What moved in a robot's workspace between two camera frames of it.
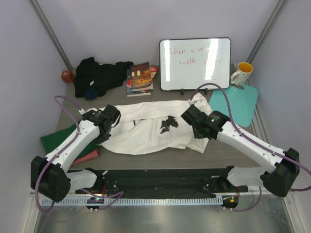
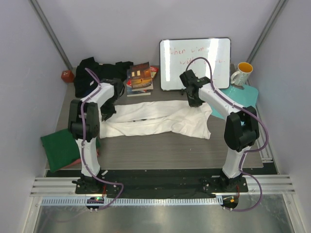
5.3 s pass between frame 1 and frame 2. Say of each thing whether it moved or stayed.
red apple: stayed
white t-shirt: moved
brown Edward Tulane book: stayed
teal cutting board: stayed
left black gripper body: moved
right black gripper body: moved
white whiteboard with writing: stayed
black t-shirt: stayed
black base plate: stayed
